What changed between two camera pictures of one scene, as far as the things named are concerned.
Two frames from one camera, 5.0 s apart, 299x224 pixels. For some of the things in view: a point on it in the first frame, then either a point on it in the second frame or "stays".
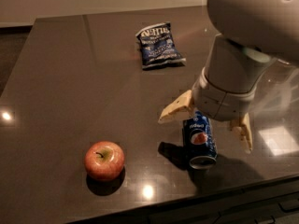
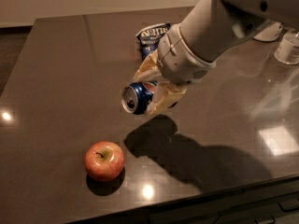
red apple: (104, 161) stays
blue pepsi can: (198, 143) to (135, 98)
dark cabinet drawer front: (269, 202) stays
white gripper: (221, 103) to (179, 61)
